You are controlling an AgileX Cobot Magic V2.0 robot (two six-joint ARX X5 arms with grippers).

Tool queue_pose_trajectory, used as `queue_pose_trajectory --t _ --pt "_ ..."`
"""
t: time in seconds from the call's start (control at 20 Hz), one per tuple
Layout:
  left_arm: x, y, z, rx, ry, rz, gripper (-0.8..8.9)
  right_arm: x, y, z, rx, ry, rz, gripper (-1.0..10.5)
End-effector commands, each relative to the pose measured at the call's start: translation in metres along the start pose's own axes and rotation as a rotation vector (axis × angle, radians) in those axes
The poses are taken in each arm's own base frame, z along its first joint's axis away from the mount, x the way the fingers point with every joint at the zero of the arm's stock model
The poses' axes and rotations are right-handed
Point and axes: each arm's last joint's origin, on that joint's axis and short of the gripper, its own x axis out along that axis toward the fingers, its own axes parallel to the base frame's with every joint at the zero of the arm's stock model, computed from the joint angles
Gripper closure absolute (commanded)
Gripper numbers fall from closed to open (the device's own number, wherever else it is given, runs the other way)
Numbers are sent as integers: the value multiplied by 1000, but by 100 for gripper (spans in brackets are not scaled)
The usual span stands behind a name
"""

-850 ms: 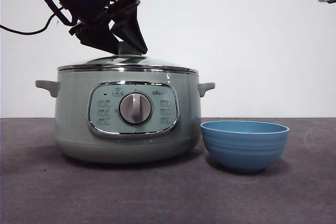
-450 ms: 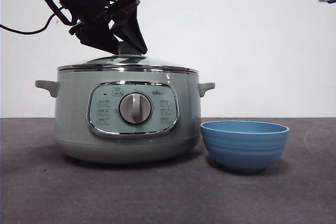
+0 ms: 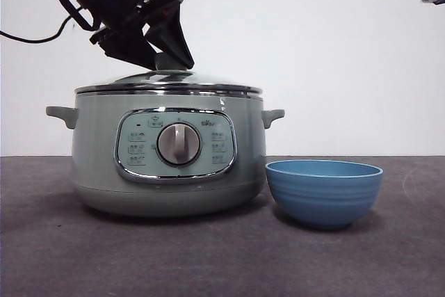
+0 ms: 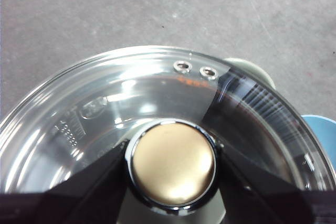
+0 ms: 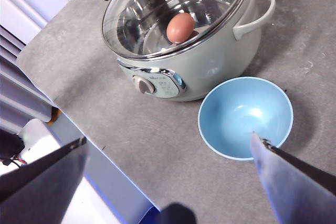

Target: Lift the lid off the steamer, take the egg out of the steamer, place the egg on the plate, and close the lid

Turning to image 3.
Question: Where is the glass lid with green knob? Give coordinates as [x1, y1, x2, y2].
[75, 51, 264, 96]

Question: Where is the pale green electric steamer pot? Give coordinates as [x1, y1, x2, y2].
[44, 92, 286, 218]

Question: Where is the blue ribbed bowl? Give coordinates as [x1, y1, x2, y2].
[264, 159, 385, 231]

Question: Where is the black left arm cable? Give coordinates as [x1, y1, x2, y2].
[0, 14, 76, 45]

